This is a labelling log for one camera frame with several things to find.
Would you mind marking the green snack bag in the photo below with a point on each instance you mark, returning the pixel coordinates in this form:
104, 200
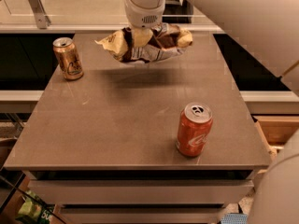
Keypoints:
34, 210

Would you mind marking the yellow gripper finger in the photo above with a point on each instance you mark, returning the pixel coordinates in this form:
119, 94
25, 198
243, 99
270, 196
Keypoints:
140, 37

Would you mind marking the blue basket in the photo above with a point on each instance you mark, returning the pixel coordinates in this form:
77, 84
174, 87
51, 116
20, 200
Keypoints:
234, 219

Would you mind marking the brown chip bag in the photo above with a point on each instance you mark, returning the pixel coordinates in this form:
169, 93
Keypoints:
168, 40

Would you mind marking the black office chair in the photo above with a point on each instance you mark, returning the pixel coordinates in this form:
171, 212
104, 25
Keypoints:
178, 11

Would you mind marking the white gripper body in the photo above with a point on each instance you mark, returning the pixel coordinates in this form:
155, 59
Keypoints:
142, 16

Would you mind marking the left metal railing bracket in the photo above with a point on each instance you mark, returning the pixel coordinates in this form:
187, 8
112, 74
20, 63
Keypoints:
41, 17

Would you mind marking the orange soda can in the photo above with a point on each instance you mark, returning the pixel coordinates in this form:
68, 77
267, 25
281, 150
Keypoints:
195, 124

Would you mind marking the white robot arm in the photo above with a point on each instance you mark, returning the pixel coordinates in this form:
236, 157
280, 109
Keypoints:
268, 30

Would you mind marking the cardboard box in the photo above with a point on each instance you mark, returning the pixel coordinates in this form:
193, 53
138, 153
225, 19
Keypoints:
276, 131

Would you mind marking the grey drawer cabinet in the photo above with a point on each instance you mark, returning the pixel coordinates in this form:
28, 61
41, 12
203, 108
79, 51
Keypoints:
142, 201

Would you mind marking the gold soda can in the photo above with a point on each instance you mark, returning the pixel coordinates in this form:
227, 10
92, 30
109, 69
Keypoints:
67, 56

